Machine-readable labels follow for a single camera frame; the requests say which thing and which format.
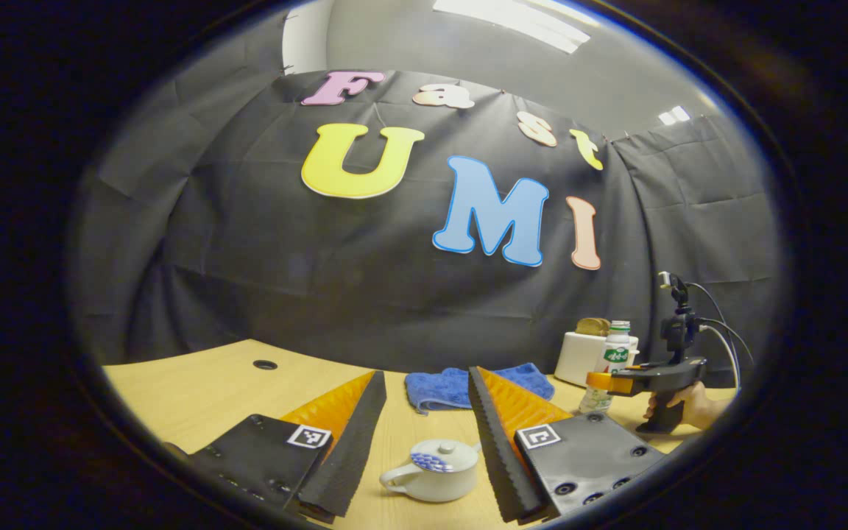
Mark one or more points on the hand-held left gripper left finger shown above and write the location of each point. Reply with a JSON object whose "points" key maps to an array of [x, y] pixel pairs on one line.
{"points": [[354, 449]]}

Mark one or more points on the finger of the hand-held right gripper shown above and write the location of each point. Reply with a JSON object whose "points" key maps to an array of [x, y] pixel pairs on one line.
{"points": [[601, 381]]}

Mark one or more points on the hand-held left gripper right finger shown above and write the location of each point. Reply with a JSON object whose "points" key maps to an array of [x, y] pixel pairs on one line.
{"points": [[494, 449]]}

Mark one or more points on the white water bottle green label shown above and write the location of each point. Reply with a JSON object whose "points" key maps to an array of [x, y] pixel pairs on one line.
{"points": [[617, 353]]}

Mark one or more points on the white teacup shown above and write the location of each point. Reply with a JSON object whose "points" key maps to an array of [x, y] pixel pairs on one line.
{"points": [[435, 486]]}

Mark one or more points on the white toaster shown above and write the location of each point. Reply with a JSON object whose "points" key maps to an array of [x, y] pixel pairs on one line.
{"points": [[578, 357]]}

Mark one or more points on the brown bread slice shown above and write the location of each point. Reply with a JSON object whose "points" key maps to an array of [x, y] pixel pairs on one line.
{"points": [[592, 327]]}

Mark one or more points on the blue towel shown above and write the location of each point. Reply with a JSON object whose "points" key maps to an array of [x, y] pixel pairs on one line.
{"points": [[439, 386]]}

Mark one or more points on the black table grommet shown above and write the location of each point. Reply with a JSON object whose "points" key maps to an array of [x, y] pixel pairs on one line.
{"points": [[265, 364]]}

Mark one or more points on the black backdrop cloth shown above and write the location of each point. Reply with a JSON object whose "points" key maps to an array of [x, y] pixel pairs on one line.
{"points": [[284, 280]]}

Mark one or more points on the small ceiling light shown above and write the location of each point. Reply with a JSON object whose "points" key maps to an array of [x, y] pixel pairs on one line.
{"points": [[674, 115]]}

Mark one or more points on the long ceiling light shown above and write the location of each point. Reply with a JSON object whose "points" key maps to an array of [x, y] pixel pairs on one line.
{"points": [[512, 22]]}

